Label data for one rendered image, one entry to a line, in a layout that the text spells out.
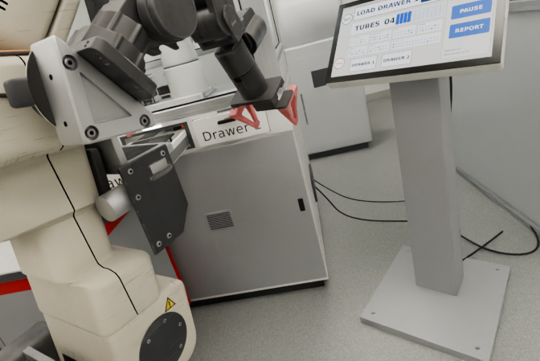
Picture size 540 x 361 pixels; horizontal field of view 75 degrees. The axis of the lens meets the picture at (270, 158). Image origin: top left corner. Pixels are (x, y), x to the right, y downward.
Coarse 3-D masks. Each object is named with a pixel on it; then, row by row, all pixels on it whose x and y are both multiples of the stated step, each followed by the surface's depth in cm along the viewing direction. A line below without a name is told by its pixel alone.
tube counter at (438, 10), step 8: (424, 8) 106; (432, 8) 105; (440, 8) 103; (392, 16) 113; (400, 16) 111; (408, 16) 109; (416, 16) 107; (424, 16) 106; (432, 16) 104; (384, 24) 114; (392, 24) 112; (400, 24) 110
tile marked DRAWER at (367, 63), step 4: (368, 56) 114; (372, 56) 113; (376, 56) 112; (352, 60) 118; (356, 60) 117; (360, 60) 116; (364, 60) 115; (368, 60) 114; (372, 60) 113; (376, 60) 112; (352, 64) 118; (356, 64) 116; (360, 64) 115; (364, 64) 114; (368, 64) 114; (372, 64) 113; (352, 68) 117; (356, 68) 116; (360, 68) 115; (364, 68) 114; (368, 68) 113; (372, 68) 112
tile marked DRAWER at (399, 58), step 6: (384, 54) 111; (390, 54) 110; (396, 54) 108; (402, 54) 107; (408, 54) 106; (384, 60) 110; (390, 60) 109; (396, 60) 108; (402, 60) 106; (408, 60) 105; (384, 66) 110; (390, 66) 108
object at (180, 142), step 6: (174, 132) 143; (180, 132) 143; (174, 138) 144; (180, 138) 134; (186, 138) 140; (174, 144) 128; (180, 144) 133; (186, 144) 139; (174, 150) 126; (180, 150) 131; (174, 156) 125
